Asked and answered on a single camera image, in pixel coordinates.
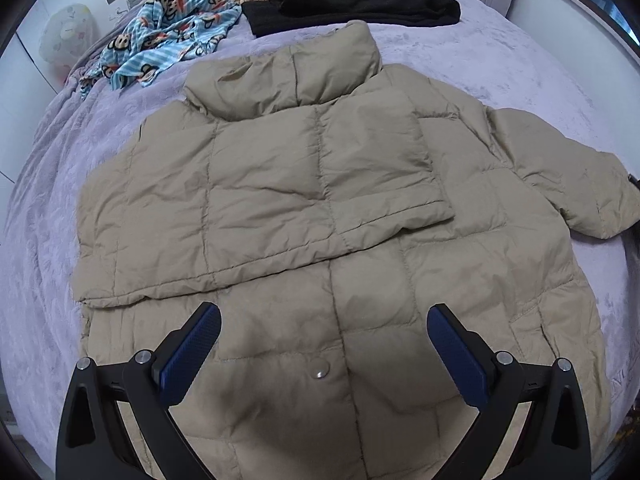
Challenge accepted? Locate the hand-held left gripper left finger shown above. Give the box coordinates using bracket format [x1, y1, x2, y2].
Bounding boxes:
[55, 302, 223, 480]

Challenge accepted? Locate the white plush toy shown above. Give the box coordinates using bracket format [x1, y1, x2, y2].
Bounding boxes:
[39, 4, 98, 86]

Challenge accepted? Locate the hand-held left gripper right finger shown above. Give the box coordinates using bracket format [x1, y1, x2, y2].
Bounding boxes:
[427, 303, 593, 480]

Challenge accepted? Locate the beige puffer jacket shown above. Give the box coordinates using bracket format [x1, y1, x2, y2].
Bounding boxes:
[71, 20, 640, 480]

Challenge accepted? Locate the blue monkey print garment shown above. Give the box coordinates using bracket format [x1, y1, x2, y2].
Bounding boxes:
[79, 0, 242, 101]

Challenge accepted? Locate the black folded garment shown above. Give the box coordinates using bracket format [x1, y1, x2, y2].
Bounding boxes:
[241, 0, 461, 38]

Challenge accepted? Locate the purple plush blanket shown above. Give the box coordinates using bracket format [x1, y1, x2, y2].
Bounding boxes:
[0, 0, 640, 480]

